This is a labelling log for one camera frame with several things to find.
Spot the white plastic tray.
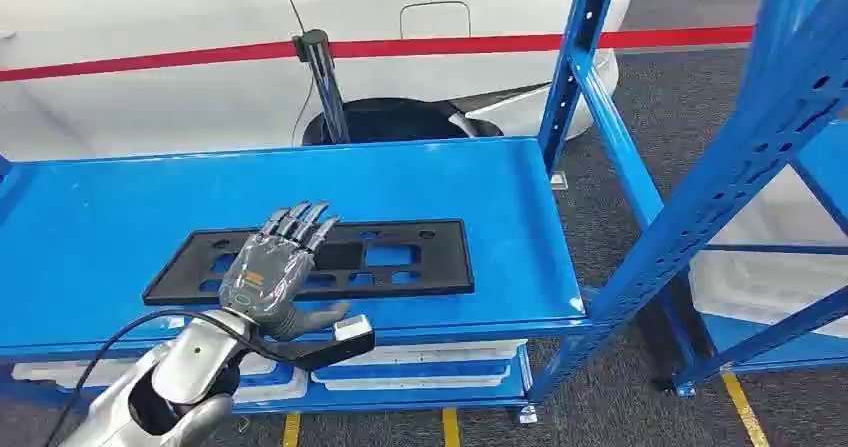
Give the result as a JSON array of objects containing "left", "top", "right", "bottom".
[
  {"left": 11, "top": 353, "right": 310, "bottom": 405},
  {"left": 311, "top": 339, "right": 529, "bottom": 393}
]

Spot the white car body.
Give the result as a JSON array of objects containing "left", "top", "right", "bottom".
[{"left": 0, "top": 0, "right": 635, "bottom": 162}]

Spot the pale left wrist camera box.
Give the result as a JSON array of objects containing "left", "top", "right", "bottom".
[{"left": 333, "top": 314, "right": 374, "bottom": 344}]

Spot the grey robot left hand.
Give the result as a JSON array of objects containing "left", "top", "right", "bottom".
[{"left": 218, "top": 200, "right": 350, "bottom": 343}]

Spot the black plastic plate frame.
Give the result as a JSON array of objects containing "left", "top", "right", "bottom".
[{"left": 142, "top": 218, "right": 476, "bottom": 307}]

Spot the blue steel shelf rack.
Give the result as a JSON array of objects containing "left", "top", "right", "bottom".
[
  {"left": 669, "top": 117, "right": 848, "bottom": 399},
  {"left": 0, "top": 0, "right": 848, "bottom": 427}
]

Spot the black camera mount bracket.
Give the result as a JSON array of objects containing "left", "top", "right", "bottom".
[{"left": 254, "top": 329, "right": 377, "bottom": 373}]

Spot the black car tyre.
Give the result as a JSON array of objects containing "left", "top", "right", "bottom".
[{"left": 301, "top": 97, "right": 505, "bottom": 147}]

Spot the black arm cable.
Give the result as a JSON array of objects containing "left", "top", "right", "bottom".
[{"left": 42, "top": 309, "right": 280, "bottom": 447}]

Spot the black barrier post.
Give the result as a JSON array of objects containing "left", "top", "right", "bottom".
[{"left": 293, "top": 28, "right": 352, "bottom": 146}]

